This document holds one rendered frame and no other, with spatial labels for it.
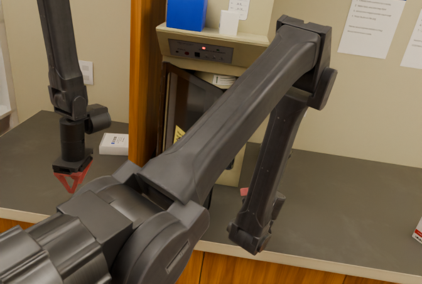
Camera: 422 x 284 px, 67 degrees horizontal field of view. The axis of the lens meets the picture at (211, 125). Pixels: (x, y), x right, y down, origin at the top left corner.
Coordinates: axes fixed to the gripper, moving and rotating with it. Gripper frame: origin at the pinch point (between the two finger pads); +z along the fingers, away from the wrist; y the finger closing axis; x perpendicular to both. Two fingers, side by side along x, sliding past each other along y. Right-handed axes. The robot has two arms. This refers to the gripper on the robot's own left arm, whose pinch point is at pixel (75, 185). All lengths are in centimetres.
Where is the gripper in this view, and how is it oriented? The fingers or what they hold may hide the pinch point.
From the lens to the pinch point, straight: 95.2
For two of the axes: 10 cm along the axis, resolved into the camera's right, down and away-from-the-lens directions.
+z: -1.3, 9.0, 4.1
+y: 0.7, -4.0, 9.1
